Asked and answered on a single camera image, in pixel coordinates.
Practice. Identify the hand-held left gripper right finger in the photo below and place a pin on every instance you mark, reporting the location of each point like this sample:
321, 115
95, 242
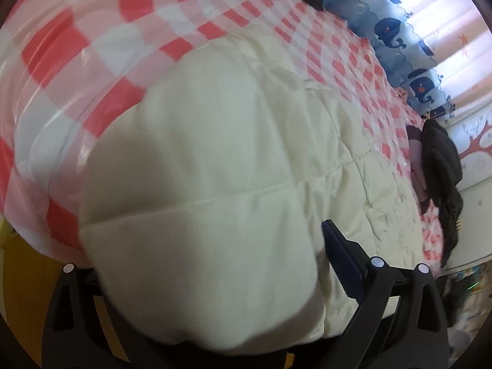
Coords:
342, 253

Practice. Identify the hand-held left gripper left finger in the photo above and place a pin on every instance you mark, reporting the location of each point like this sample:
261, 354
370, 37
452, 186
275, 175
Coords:
82, 315

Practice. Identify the cream padded jacket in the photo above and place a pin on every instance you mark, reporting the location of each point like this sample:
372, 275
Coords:
215, 161

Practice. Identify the mauve pink garment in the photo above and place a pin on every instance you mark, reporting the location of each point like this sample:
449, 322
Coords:
417, 157

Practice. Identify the colourful printed object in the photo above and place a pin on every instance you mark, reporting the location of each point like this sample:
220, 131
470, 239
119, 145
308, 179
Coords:
467, 280

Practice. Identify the black padded jacket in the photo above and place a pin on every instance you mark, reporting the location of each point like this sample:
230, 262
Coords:
442, 161

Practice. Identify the red white checked bedsheet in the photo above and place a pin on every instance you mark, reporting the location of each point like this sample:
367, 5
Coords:
77, 65

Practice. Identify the whale print curtain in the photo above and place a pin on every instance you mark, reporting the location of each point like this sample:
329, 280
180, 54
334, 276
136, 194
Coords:
442, 7

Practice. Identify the red tree wall sticker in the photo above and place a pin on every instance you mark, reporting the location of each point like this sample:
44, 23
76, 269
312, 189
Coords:
476, 144

